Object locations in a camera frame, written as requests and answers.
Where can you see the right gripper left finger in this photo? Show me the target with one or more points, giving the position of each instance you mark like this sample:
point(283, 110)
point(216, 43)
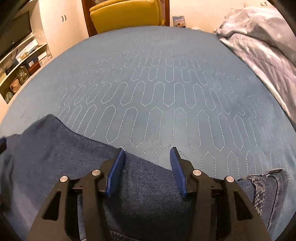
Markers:
point(57, 218)

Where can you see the blue quilted bed mattress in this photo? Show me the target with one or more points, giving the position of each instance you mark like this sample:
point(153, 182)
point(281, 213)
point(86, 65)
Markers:
point(146, 90)

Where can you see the yellow leather armchair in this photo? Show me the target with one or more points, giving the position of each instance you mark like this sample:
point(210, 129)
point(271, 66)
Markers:
point(113, 15)

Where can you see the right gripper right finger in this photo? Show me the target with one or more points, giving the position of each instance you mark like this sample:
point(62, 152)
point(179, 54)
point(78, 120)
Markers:
point(221, 209)

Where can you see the brown wooden door frame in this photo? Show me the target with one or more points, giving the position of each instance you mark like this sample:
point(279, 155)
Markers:
point(165, 5)

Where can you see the white wardrobe shelf unit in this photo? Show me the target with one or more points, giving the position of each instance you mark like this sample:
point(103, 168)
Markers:
point(56, 27)

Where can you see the dark blue denim jeans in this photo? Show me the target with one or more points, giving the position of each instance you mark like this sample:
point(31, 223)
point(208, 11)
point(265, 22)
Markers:
point(146, 204)

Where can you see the small picture box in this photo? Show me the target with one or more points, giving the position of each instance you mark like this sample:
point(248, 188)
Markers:
point(179, 21)

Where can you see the grey star pattern duvet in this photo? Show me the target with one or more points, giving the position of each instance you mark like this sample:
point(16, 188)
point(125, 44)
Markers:
point(262, 38)

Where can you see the black flat television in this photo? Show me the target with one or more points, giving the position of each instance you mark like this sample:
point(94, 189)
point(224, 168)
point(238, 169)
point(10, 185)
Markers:
point(19, 28)

